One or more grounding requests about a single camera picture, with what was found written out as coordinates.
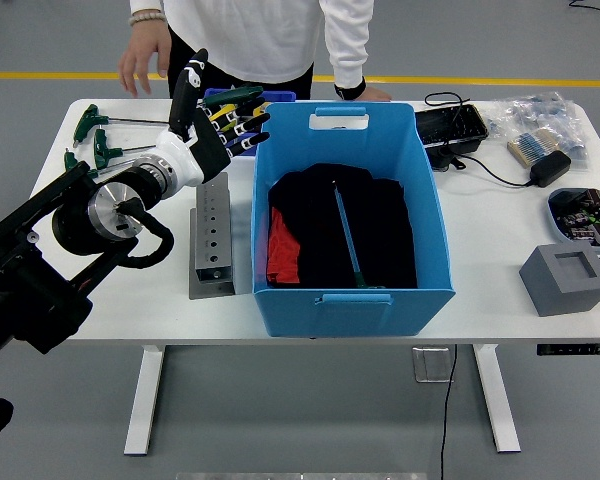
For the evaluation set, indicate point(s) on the person's left forearm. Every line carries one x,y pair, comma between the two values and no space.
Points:
350,45

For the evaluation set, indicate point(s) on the black plastic tray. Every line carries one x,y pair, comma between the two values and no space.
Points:
450,125

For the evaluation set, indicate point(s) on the person's left hand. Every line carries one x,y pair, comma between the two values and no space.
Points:
377,95

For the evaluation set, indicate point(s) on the taped resistor strip bundle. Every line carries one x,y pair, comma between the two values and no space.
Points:
532,146

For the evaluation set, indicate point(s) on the red cloth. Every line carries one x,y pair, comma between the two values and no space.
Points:
281,250

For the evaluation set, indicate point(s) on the black table control panel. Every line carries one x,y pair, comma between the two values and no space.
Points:
575,349

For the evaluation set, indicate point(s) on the clear bags of parts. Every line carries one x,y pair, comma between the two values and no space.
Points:
530,112

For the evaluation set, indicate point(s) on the person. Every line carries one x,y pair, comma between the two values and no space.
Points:
260,35

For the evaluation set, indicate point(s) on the grey metal wrench stand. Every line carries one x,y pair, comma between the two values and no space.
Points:
212,240

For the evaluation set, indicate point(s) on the person's right hand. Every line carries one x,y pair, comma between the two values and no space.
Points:
145,50

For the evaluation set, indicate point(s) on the small blue plastic bin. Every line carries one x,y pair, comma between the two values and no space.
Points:
280,95

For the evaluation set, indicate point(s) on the grey foam cube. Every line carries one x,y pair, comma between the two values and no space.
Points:
562,290

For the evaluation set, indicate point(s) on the white table leg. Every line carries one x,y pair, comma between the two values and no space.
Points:
495,395
147,395

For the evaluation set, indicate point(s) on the black power adapter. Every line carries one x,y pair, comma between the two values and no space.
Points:
550,169

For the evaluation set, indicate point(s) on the person's right forearm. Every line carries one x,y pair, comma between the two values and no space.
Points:
147,5

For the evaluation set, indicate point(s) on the black cloth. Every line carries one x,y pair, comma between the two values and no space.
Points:
310,235

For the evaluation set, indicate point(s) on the silver floor socket plate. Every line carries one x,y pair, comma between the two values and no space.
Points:
430,365

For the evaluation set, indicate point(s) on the dark circuit boards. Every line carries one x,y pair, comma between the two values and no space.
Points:
587,215

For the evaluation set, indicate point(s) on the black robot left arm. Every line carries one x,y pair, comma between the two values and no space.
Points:
40,270

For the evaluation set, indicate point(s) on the large blue plastic box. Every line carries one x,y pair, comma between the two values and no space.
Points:
355,315

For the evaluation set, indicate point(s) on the pale blue plate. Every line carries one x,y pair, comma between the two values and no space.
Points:
555,220

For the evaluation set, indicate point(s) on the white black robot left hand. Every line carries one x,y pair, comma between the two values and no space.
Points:
205,150

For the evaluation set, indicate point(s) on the small black device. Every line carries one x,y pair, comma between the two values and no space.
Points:
442,155

